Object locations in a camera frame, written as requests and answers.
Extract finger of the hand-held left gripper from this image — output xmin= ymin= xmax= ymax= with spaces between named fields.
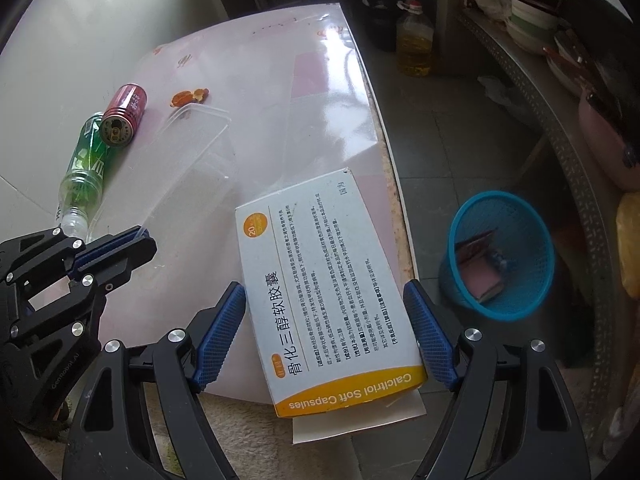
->
xmin=9 ymin=229 xmax=159 ymax=361
xmin=0 ymin=226 xmax=88 ymax=283

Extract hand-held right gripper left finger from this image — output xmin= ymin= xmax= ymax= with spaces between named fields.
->
xmin=62 ymin=281 xmax=247 ymax=480

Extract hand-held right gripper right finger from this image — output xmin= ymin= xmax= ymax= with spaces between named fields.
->
xmin=402 ymin=280 xmax=593 ymax=480

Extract pink pad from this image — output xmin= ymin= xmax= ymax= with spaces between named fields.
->
xmin=459 ymin=252 xmax=505 ymax=303

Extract green plastic bottle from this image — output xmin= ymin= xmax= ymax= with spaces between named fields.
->
xmin=54 ymin=115 xmax=118 ymax=236

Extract white and orange medicine box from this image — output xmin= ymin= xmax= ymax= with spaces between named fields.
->
xmin=235 ymin=169 xmax=428 ymax=446

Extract blue plastic mesh basket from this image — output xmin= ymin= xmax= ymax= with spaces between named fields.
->
xmin=439 ymin=191 xmax=556 ymax=322

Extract clear plastic container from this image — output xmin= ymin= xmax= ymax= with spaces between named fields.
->
xmin=87 ymin=102 xmax=238 ymax=241

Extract red drink can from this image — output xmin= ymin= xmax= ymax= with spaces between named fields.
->
xmin=98 ymin=84 xmax=147 ymax=147

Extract orange peel scrap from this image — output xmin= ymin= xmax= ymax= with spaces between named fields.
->
xmin=170 ymin=89 xmax=210 ymax=107

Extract white crumpled floor bag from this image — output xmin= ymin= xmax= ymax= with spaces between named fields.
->
xmin=477 ymin=75 xmax=516 ymax=106

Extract pink plastic basin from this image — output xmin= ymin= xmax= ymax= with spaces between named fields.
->
xmin=579 ymin=92 xmax=640 ymax=191

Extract yellow cooking oil bottle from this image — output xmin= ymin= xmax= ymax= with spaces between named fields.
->
xmin=396 ymin=0 xmax=435 ymax=78

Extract perforated metal shelf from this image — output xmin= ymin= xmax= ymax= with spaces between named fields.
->
xmin=455 ymin=7 xmax=640 ymax=436

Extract red and white plates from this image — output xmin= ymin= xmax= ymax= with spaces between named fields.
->
xmin=545 ymin=30 xmax=601 ymax=96

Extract black bin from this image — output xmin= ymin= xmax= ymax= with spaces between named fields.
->
xmin=357 ymin=0 xmax=401 ymax=53

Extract stack of white bowls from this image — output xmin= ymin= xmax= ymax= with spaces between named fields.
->
xmin=505 ymin=0 xmax=558 ymax=56

